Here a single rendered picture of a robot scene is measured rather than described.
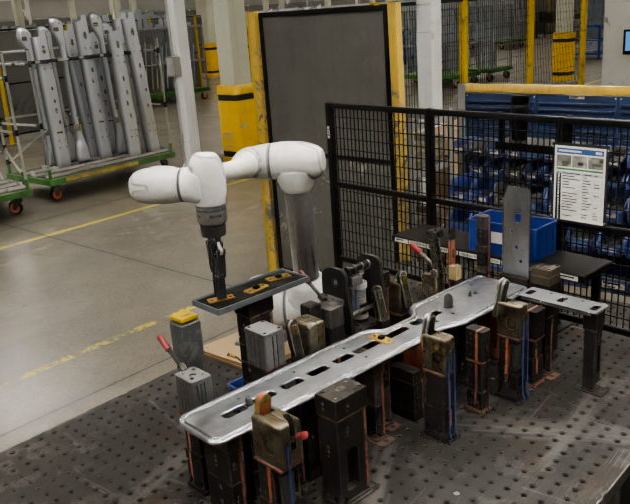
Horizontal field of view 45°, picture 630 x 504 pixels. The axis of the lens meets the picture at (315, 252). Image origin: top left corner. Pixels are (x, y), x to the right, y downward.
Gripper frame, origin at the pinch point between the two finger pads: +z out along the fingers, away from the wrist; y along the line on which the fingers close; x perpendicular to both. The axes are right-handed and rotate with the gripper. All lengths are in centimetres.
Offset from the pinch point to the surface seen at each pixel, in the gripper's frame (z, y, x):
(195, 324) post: 6.9, 8.7, -10.9
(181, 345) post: 12.3, 9.2, -15.9
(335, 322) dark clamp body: 17.1, 8.4, 34.5
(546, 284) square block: 19, 14, 115
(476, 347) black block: 27, 31, 73
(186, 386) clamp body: 16.4, 27.4, -19.9
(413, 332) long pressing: 20, 23, 55
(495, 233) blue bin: 8, -18, 117
